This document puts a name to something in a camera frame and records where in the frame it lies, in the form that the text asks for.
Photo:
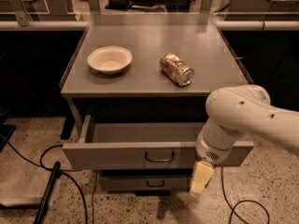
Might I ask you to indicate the grey drawer cabinet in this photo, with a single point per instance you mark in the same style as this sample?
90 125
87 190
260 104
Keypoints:
142 92

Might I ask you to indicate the grey drawer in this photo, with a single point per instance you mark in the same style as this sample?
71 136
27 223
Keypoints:
134 146
145 180

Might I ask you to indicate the white horizontal rail pipe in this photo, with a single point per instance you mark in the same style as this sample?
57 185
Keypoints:
222 25

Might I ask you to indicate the white paper bowl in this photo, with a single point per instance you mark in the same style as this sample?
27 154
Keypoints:
110 60

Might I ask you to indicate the grey top drawer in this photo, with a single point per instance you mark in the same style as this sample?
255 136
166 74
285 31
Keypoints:
134 146

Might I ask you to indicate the black round object behind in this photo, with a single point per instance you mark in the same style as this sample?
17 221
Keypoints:
119 4

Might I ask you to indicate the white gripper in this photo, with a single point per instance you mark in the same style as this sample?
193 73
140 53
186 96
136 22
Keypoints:
209 150

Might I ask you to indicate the crushed gold soda can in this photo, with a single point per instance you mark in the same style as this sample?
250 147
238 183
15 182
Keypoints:
177 70

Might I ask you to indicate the black floor bar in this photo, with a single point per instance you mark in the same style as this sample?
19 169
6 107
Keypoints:
43 206

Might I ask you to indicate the grey bottom drawer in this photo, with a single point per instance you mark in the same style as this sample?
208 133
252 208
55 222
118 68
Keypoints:
145 180

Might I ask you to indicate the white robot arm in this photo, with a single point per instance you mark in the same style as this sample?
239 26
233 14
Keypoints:
232 113

